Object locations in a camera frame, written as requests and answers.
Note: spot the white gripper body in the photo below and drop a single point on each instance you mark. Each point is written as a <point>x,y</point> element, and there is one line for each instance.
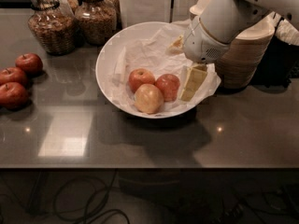
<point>199,44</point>

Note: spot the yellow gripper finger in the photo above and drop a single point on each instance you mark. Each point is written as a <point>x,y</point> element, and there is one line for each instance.
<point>176,47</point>
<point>193,78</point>

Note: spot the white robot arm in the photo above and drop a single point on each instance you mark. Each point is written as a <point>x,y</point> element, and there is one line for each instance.
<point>226,19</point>

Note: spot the right apple in bowl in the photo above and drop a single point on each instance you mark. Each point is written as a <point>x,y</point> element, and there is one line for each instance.
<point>168,84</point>

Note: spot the white bowl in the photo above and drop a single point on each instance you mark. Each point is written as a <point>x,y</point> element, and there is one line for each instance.
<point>107,58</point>

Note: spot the left apple in bowl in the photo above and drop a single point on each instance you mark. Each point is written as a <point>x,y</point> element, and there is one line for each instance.
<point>139,77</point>

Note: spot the front yellow apple in bowl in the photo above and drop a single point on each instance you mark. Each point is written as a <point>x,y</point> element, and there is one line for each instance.
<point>148,99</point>

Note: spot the back red apple on table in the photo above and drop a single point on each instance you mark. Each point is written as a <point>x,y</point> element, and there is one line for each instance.
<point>30,63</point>

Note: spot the red apple on table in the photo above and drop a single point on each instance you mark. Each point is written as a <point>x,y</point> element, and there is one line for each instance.
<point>13,74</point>
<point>30,63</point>
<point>13,95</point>

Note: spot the front red apple on table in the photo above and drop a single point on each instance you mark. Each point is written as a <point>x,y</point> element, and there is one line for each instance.
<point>13,95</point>

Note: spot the middle red apple on table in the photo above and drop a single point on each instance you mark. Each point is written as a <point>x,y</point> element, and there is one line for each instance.
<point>13,74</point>

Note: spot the white paper liner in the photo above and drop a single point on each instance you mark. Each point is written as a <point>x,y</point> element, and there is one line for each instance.
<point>147,49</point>

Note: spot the front stack of paper bowls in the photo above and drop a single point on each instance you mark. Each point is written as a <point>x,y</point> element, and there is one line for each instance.
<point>238,65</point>

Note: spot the stack of paper bowls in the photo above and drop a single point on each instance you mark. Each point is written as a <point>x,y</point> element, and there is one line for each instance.
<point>238,65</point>
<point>198,8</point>

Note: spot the back stack of paper bowls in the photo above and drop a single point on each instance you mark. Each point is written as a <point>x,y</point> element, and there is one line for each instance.
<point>198,8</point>

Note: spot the right glass cereal jar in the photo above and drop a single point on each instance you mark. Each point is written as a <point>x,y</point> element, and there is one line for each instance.
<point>97,20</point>

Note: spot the left glass cereal jar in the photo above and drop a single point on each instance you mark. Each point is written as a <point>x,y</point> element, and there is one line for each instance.
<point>53,30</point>

